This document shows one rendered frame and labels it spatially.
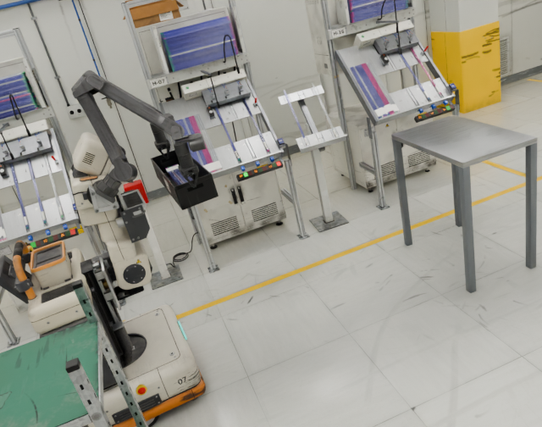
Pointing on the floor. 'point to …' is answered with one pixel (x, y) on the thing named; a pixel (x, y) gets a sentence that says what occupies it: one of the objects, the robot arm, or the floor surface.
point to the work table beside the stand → (448, 135)
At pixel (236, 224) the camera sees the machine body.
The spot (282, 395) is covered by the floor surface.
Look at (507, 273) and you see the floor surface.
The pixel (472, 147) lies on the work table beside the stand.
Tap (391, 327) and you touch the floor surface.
